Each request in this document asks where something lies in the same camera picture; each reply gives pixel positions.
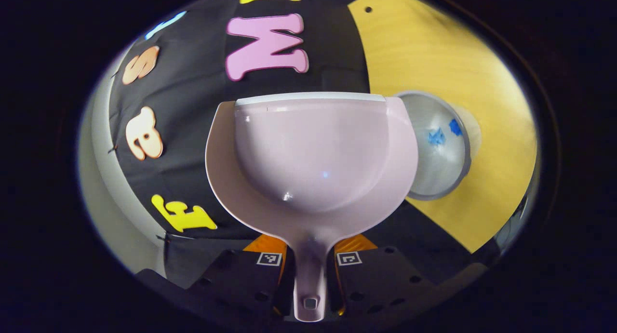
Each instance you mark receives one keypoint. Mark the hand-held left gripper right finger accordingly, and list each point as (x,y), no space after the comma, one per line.
(381,280)

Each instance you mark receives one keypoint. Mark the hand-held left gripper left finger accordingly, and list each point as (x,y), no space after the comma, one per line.
(236,280)

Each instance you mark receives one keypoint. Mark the light blue paper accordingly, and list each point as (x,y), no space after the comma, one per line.
(436,137)

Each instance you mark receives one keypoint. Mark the wooden desktop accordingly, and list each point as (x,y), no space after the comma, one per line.
(458,58)

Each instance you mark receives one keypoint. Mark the black backdrop cloth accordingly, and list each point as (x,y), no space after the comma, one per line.
(193,82)

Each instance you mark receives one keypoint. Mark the white ribbed garbage bin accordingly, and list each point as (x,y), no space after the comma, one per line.
(441,164)

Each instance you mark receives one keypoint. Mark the purple plastic dustpan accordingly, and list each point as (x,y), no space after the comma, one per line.
(313,164)

